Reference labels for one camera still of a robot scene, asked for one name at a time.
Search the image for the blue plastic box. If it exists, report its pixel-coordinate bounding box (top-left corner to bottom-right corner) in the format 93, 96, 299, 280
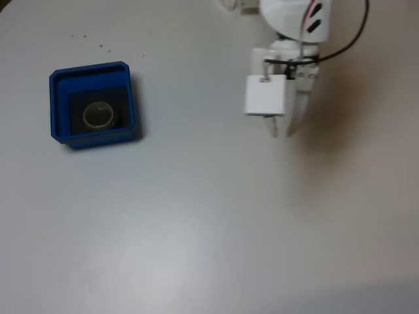
48, 60, 137, 150

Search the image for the red white wire bundle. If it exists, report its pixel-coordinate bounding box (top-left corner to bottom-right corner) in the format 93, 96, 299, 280
298, 0, 321, 50

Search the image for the white camera box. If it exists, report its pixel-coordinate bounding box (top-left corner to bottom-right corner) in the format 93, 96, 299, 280
244, 74, 289, 117

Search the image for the black tape roll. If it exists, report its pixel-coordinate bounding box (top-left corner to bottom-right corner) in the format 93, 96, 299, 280
80, 99, 124, 131

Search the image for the black square pad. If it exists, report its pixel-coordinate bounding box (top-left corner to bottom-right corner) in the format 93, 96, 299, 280
67, 85, 129, 135

